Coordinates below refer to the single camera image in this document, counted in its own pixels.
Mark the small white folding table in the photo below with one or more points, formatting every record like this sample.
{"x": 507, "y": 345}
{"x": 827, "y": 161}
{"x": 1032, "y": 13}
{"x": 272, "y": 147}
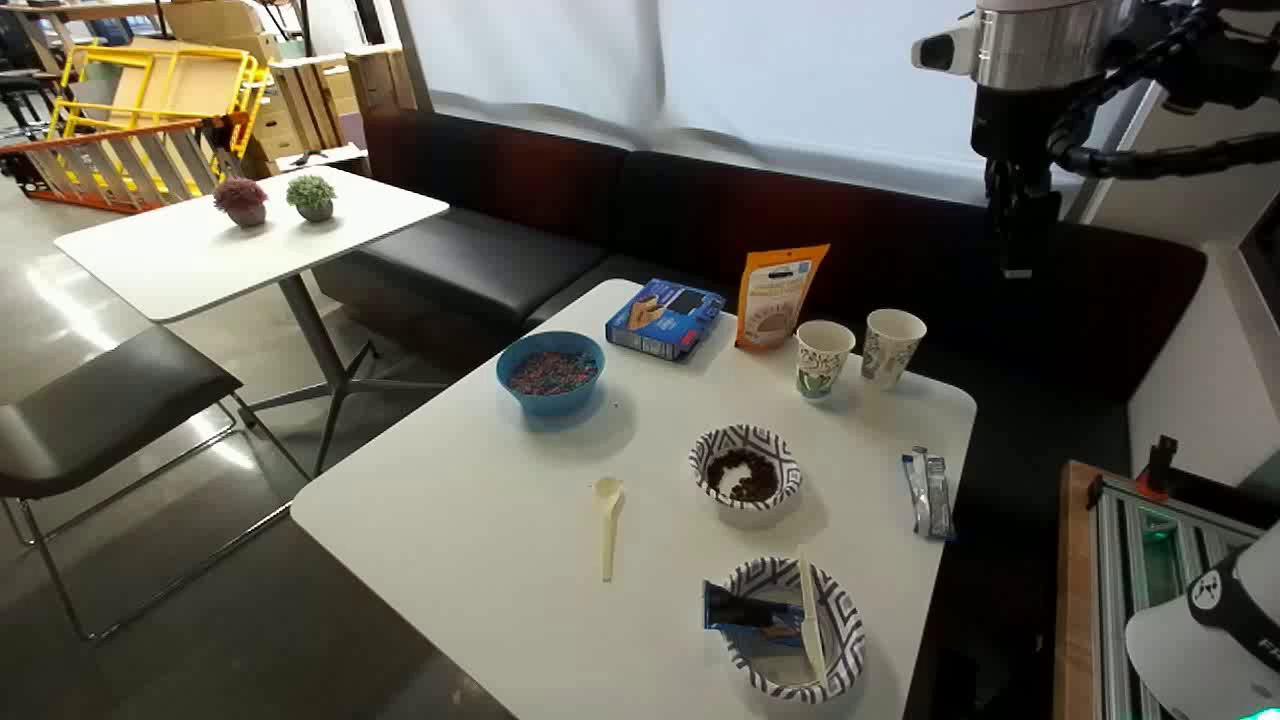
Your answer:
{"x": 202, "y": 244}

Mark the dark blue packet in bowl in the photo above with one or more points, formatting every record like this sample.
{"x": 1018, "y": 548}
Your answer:
{"x": 747, "y": 622}

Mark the blue cookie package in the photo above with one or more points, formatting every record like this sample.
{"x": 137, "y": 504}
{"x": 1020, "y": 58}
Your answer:
{"x": 666, "y": 318}

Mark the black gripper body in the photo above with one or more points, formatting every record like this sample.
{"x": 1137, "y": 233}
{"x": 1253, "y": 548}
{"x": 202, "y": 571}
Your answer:
{"x": 1018, "y": 125}

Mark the orange snack pouch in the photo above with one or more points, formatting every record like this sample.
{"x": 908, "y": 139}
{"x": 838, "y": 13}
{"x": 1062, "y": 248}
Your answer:
{"x": 779, "y": 299}

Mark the wooden framed equipment box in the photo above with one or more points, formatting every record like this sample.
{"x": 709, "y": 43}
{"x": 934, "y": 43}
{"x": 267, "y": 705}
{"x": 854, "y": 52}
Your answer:
{"x": 1134, "y": 562}

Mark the black cushioned bench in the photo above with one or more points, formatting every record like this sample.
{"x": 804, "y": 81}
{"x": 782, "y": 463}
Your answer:
{"x": 464, "y": 261}

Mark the cream plastic spoon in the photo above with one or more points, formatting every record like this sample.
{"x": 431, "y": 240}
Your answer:
{"x": 610, "y": 512}

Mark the patterned paper bowl with chocolate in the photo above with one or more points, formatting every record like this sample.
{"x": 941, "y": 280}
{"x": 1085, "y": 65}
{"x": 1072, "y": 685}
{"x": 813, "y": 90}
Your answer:
{"x": 747, "y": 469}

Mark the maroon muffin toy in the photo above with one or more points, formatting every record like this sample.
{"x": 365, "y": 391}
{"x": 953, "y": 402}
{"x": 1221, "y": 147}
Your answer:
{"x": 242, "y": 201}

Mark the yellow metal rack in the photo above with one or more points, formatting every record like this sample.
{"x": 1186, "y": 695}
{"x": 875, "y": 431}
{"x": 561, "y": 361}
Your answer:
{"x": 155, "y": 92}

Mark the white paper cup green print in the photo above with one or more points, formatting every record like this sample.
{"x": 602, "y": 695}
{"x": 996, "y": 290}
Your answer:
{"x": 891, "y": 345}
{"x": 823, "y": 361}

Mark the white window blind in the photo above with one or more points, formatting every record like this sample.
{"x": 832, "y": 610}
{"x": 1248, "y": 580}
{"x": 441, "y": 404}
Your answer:
{"x": 694, "y": 75}

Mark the patterned paper bowl with packet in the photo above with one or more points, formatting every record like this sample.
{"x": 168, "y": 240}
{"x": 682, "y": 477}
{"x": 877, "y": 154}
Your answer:
{"x": 840, "y": 625}

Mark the black seat metal chair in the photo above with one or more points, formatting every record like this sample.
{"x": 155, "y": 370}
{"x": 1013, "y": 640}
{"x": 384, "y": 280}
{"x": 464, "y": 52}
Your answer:
{"x": 102, "y": 404}

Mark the wooden cabinet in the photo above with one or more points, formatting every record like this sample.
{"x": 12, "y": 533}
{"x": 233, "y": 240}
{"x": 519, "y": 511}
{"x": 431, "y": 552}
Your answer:
{"x": 313, "y": 101}

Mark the white plastic spoon in bowl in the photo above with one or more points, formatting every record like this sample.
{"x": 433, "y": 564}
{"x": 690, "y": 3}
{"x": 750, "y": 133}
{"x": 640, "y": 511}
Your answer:
{"x": 813, "y": 622}

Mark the blue bowl with snacks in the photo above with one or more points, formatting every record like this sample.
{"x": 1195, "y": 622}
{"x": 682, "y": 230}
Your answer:
{"x": 550, "y": 379}

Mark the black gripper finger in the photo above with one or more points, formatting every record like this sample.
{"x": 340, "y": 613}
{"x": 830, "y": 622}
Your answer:
{"x": 1008, "y": 240}
{"x": 1046, "y": 240}

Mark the small blue silver packet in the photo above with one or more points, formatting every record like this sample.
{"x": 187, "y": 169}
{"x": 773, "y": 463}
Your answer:
{"x": 925, "y": 490}

